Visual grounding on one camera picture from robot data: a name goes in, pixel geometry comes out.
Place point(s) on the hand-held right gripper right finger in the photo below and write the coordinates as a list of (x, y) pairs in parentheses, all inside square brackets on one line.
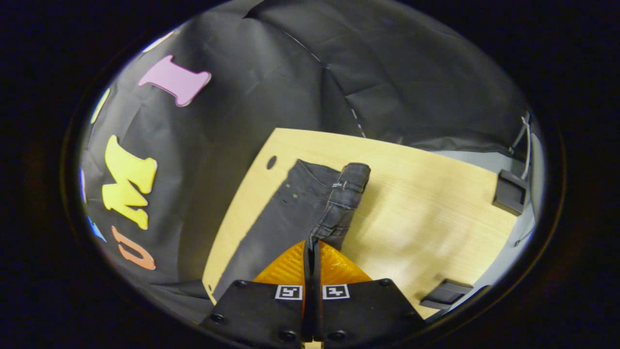
[(368, 310)]

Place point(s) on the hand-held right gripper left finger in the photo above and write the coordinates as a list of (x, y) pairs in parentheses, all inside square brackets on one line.
[(256, 310)]

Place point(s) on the black jeans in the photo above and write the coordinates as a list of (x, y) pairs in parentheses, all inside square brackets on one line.
[(290, 208)]

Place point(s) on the black backdrop cloth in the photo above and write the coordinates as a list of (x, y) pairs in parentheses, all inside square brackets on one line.
[(271, 72)]

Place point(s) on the black table bracket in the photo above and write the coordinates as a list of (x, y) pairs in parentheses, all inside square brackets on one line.
[(445, 294), (508, 194)]

